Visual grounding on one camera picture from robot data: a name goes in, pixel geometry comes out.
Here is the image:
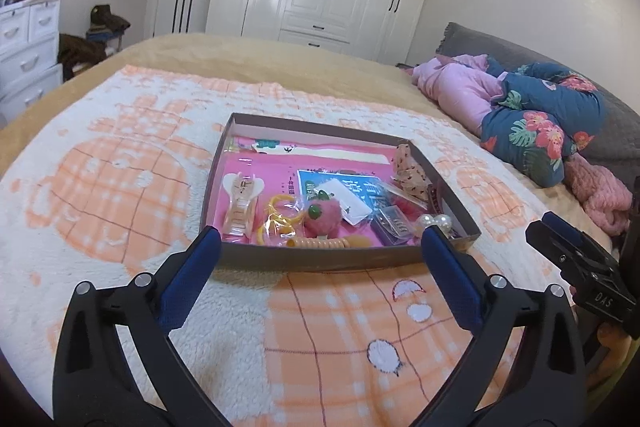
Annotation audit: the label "orange spiral hair tie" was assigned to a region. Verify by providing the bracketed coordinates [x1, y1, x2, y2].
[289, 234, 372, 251]

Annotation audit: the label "blue printed card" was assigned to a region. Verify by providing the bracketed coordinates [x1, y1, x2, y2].
[297, 169, 396, 214]

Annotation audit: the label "pile of folded clothes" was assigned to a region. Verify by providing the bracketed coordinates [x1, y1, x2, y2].
[86, 4, 132, 54]

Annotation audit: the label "tan bed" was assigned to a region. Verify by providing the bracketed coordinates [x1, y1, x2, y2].
[0, 32, 640, 427]

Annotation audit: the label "pearl hair tie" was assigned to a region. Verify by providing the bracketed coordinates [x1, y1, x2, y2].
[417, 213, 454, 234]

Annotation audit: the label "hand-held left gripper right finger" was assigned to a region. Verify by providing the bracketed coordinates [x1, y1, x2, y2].
[421, 224, 588, 427]

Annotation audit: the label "clear hairpin box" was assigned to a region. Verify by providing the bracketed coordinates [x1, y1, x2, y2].
[372, 206, 417, 247]

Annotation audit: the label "orange white plush blanket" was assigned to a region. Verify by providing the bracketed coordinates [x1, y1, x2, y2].
[0, 64, 601, 427]

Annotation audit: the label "pink padded garment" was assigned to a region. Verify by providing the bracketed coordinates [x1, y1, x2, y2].
[410, 54, 506, 135]

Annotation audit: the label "dark brown garment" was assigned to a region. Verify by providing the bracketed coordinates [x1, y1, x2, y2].
[57, 33, 108, 81]

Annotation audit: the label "brown cardboard box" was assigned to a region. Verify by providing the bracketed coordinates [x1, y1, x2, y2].
[199, 112, 482, 274]

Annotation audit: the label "white drawer unit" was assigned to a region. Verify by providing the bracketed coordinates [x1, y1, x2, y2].
[0, 0, 64, 128]

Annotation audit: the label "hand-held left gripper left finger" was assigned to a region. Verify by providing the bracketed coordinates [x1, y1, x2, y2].
[52, 224, 223, 427]

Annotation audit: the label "blue floral quilt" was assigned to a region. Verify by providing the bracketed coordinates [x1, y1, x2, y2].
[480, 62, 606, 188]

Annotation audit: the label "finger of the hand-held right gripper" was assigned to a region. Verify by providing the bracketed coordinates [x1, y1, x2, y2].
[541, 211, 621, 264]
[524, 221, 603, 294]

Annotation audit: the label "pink plush strawberry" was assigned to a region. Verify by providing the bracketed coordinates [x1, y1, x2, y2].
[304, 191, 346, 238]

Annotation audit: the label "person's right hand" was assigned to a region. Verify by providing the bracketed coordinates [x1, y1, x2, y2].
[592, 322, 638, 389]

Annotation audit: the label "brown patterned hair bow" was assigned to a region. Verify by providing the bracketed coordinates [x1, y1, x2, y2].
[391, 143, 431, 200]

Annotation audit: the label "pink knit cloth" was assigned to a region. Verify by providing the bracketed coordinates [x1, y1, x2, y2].
[565, 154, 633, 236]

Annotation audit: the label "white hair claw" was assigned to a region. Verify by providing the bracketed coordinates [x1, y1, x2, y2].
[221, 173, 266, 239]

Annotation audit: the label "yellow orange hair ties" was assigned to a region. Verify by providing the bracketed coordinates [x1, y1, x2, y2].
[260, 193, 303, 249]

